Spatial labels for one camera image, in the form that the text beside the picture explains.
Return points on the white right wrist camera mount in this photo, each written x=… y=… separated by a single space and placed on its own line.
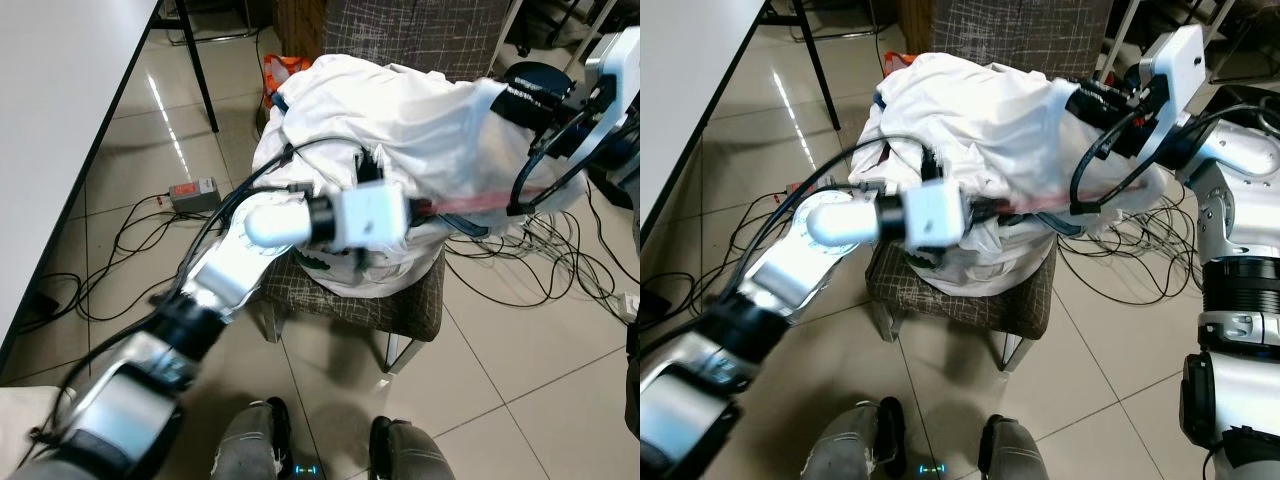
x=615 y=70
x=1175 y=70

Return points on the cream cloth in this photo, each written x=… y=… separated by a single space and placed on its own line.
x=25 y=415

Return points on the grey robot left leg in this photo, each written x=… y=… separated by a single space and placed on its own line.
x=850 y=445
x=250 y=445

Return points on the red plastic hanger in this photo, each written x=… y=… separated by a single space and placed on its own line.
x=480 y=203
x=1040 y=203

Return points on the white t-shirt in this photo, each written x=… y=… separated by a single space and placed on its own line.
x=990 y=120
x=400 y=120

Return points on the white table black frame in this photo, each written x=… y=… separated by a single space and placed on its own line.
x=680 y=80
x=50 y=120

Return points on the grey robot leg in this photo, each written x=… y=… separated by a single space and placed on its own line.
x=1025 y=455
x=250 y=445
x=410 y=455
x=850 y=445

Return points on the grey red floor box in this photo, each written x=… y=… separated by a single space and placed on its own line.
x=195 y=197

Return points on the white power strip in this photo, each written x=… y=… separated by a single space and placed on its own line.
x=628 y=305

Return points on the orange plastic bag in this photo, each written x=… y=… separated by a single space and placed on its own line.
x=280 y=75
x=893 y=68

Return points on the grey checked fabric chair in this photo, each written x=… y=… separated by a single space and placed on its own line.
x=400 y=310
x=1000 y=310

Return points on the grey robot right leg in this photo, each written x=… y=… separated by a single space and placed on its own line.
x=1025 y=455
x=410 y=455

